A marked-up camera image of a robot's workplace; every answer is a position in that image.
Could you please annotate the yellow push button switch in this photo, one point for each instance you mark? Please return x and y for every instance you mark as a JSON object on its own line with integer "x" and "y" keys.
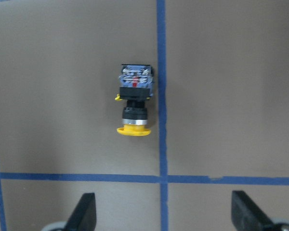
{"x": 136, "y": 87}

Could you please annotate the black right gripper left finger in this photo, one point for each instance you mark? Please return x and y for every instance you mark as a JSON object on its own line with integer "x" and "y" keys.
{"x": 83, "y": 218}

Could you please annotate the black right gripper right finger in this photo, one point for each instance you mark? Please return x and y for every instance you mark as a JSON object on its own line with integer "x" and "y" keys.
{"x": 246, "y": 215}

